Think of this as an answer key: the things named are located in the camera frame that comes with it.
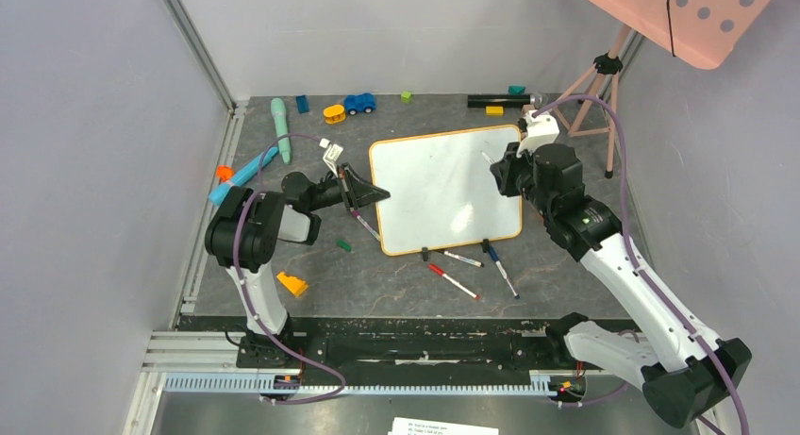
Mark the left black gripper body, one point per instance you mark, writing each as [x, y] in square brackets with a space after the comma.
[334, 191]

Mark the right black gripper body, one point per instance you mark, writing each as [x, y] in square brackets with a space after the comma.
[501, 176]

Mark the green marker cap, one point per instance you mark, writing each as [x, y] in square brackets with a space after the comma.
[344, 245]

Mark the orange framed whiteboard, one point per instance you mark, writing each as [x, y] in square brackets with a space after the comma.
[443, 193]

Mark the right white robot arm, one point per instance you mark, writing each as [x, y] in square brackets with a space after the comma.
[686, 368]

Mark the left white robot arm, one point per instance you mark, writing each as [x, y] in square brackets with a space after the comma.
[244, 232]

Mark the purple whiteboard marker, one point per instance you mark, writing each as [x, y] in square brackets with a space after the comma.
[366, 225]

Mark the blue whiteboard marker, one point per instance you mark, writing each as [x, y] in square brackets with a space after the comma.
[504, 274]

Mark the black whiteboard marker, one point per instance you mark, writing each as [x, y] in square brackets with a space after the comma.
[452, 255]

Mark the red whiteboard marker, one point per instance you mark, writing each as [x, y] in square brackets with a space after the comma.
[440, 272]

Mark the yellow block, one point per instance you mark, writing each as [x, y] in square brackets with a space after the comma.
[494, 111]

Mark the yellow oval toy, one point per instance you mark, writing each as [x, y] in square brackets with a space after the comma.
[334, 114]

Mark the blue toy car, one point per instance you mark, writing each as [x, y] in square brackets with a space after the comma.
[359, 103]

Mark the dark blue block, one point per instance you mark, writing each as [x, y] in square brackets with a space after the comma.
[302, 104]

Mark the mint green toy microphone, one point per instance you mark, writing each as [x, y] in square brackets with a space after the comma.
[279, 113]

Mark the orange wedge block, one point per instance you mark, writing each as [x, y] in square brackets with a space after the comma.
[295, 285]

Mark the small orange toy piece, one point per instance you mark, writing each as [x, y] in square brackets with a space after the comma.
[224, 173]

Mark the blue toy marker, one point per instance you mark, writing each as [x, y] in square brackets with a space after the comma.
[242, 176]

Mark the pink tripod stand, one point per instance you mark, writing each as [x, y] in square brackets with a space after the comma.
[604, 72]

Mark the white paper sheet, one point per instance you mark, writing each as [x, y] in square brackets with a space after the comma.
[408, 426]

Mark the pink perforated panel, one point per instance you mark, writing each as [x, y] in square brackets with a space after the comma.
[702, 33]

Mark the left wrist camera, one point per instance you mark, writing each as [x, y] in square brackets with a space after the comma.
[331, 155]

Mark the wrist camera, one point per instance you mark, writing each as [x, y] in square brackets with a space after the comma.
[538, 130]
[331, 155]

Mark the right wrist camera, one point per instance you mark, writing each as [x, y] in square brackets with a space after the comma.
[538, 130]

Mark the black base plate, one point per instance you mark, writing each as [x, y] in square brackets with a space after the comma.
[414, 351]

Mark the grey slotted cable duct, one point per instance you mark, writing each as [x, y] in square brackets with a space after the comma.
[285, 385]

